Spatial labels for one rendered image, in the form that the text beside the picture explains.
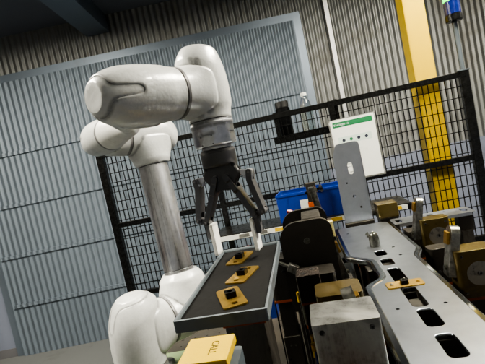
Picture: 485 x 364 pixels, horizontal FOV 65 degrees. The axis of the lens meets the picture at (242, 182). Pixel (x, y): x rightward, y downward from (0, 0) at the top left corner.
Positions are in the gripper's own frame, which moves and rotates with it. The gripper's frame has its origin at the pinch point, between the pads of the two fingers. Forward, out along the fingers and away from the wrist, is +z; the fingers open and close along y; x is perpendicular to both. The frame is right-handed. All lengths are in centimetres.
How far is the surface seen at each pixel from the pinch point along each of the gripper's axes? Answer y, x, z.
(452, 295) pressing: 40.7, 10.5, 20.0
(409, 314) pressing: 31.7, 3.1, 20.0
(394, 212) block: 34, 90, 18
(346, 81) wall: 18, 281, -63
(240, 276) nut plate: 4.4, -12.3, 3.7
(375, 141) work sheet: 32, 121, -11
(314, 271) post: 14.3, 4.8, 10.0
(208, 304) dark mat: 2.8, -23.1, 4.0
